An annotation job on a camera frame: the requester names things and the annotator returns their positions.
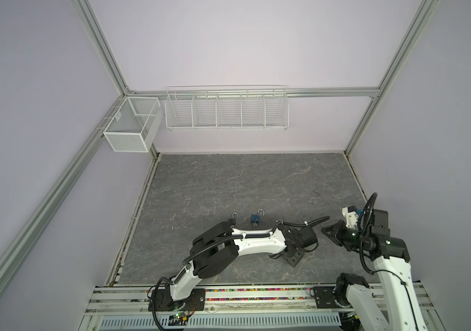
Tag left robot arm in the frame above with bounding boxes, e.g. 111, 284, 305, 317
148, 216, 330, 312

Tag blue padlock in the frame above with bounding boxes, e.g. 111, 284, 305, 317
251, 209, 264, 226

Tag white vented cable duct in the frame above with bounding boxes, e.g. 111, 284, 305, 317
96, 312, 341, 330

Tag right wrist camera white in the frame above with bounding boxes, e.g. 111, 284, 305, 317
341, 205, 362, 230

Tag white wire shelf basket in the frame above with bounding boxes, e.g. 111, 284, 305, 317
165, 86, 290, 130

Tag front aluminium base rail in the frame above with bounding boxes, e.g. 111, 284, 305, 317
82, 282, 439, 317

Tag silver padlock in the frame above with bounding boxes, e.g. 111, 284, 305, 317
231, 212, 239, 224

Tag aluminium frame rails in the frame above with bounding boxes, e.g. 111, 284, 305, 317
0, 1, 439, 298

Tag white mesh box basket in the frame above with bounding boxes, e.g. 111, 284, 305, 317
103, 97, 163, 153

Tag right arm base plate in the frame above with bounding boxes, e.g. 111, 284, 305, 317
309, 284, 354, 309

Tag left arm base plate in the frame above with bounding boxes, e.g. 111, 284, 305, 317
148, 288, 206, 312

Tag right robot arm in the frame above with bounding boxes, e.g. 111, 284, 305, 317
321, 193, 427, 330

